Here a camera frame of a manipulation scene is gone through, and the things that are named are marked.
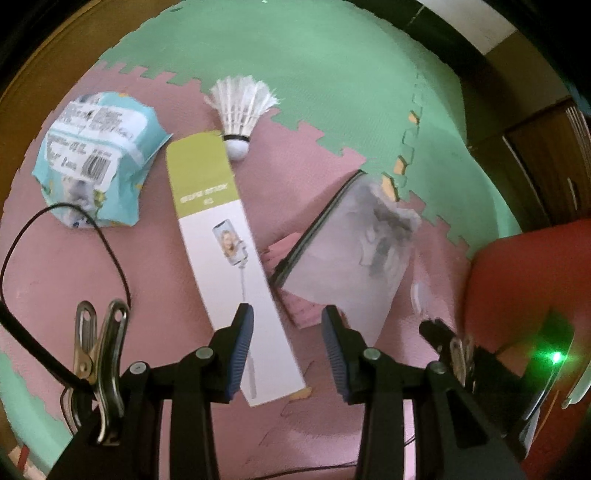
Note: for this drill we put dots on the red plastic bucket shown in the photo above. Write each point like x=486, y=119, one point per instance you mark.
x=508, y=277

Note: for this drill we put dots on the wooden drawer cabinet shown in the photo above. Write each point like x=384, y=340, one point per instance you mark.
x=545, y=161

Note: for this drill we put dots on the green and white long box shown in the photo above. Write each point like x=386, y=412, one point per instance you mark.
x=217, y=240

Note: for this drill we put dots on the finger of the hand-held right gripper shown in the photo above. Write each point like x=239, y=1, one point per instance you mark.
x=436, y=332

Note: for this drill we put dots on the metal spring clip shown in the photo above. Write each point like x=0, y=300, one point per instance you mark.
x=461, y=360
x=108, y=360

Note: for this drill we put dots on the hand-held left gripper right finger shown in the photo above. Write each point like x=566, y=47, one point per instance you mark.
x=334, y=357

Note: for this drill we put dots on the green foam mat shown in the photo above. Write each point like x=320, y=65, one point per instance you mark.
x=323, y=69

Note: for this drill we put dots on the white feather shuttlecock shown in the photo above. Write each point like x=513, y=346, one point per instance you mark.
x=240, y=110

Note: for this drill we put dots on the teal wipes packet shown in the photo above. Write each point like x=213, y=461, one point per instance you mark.
x=92, y=152

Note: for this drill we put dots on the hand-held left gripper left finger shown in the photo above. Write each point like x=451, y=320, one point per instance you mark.
x=240, y=355

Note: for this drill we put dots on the clear zip plastic bag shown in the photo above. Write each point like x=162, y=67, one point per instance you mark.
x=346, y=254

